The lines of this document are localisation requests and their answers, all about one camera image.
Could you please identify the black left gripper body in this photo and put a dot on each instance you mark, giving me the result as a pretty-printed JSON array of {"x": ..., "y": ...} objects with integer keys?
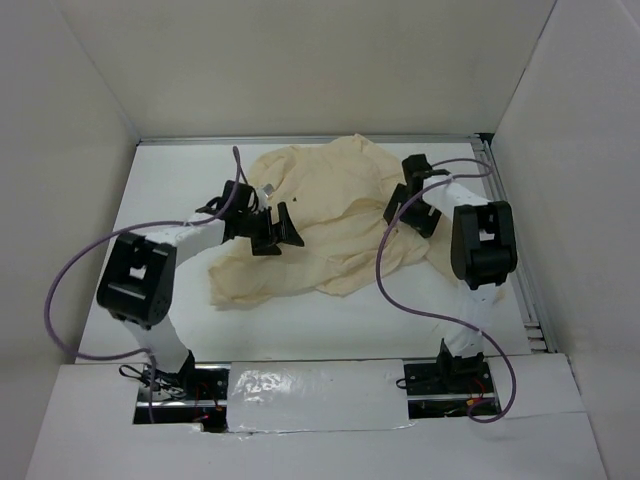
[{"x": 256, "y": 223}]

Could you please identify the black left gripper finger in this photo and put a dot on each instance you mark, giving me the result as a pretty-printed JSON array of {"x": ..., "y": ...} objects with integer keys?
[
  {"x": 285, "y": 230},
  {"x": 265, "y": 245}
]

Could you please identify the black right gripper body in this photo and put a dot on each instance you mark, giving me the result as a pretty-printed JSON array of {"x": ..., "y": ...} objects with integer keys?
[{"x": 407, "y": 194}]

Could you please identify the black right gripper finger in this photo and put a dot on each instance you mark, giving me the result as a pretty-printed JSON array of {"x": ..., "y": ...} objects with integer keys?
[
  {"x": 422, "y": 217},
  {"x": 397, "y": 200}
]

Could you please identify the cream yellow jacket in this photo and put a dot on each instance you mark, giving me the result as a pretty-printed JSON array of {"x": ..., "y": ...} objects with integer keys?
[{"x": 336, "y": 195}]

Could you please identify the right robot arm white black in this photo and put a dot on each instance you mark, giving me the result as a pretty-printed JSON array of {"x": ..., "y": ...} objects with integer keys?
[{"x": 482, "y": 253}]

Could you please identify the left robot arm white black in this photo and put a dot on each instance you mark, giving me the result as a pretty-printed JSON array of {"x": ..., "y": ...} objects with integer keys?
[{"x": 137, "y": 284}]

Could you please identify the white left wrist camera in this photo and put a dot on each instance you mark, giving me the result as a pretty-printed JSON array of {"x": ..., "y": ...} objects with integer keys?
[{"x": 262, "y": 196}]

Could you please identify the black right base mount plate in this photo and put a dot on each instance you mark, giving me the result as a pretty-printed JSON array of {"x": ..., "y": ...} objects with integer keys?
[{"x": 429, "y": 397}]

